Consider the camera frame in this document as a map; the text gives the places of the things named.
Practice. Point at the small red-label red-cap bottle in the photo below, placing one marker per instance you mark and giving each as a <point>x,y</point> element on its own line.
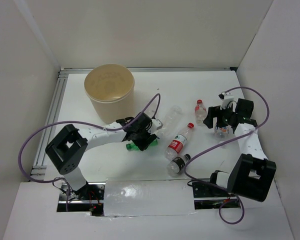
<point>200,112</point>

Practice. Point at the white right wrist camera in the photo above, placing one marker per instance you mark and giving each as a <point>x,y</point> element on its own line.
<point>225,97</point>

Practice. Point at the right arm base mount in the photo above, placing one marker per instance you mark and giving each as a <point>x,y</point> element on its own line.
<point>207,197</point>

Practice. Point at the clear bottle white-blue cap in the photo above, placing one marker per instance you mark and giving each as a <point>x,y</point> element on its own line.
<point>170,121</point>

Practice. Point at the aluminium frame rail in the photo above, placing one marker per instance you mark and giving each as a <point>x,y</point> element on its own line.
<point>160,88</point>

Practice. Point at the white taped cover sheet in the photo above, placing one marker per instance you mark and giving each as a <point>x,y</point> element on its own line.
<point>148,198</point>

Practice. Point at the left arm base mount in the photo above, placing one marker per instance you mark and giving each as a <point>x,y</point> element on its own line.
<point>89,199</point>

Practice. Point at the large red-label water bottle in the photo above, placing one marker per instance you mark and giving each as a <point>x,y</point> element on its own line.
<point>179,142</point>

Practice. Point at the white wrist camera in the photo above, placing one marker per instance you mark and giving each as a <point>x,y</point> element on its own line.
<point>225,97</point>
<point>155,125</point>

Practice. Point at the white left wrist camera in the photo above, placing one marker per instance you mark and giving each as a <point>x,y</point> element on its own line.
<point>155,125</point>

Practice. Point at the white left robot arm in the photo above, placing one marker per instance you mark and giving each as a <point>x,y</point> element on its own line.
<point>69,145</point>

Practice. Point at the beige round plastic bin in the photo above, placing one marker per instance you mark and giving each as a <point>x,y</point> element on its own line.
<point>110,88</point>

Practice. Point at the green plastic bottle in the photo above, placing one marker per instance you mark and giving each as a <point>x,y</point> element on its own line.
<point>132,147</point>

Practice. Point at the black-label black-cap bottle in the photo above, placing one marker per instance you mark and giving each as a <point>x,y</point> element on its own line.
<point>176,166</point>

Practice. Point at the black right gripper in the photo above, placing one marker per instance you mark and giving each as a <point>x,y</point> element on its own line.
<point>214,111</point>

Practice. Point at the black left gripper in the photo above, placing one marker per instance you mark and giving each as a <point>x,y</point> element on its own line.
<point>143,145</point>

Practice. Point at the blue-orange label white-cap bottle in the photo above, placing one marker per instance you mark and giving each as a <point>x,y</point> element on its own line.
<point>221,134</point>

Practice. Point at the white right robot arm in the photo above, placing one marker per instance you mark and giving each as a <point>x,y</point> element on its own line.
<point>253,173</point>

